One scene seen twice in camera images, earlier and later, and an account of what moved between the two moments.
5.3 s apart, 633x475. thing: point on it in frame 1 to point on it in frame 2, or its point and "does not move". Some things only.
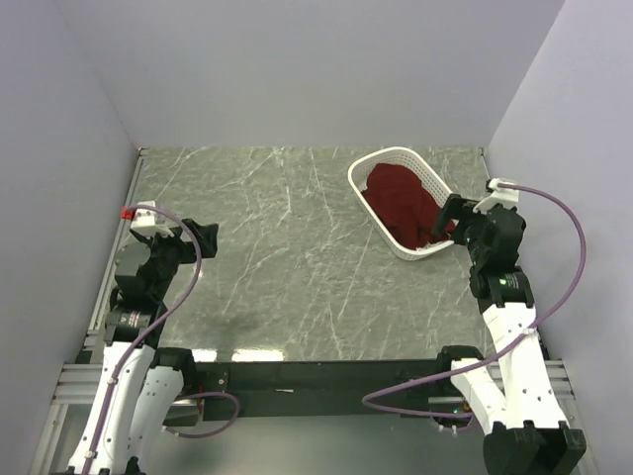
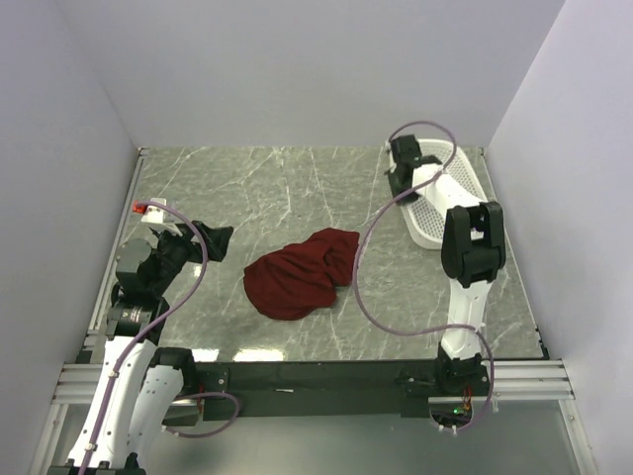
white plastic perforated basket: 403,198 to 449,183
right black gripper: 453,209 to 401,197
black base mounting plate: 316,388 does not move
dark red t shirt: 408,211 to 297,279
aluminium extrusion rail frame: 79,382 does not move
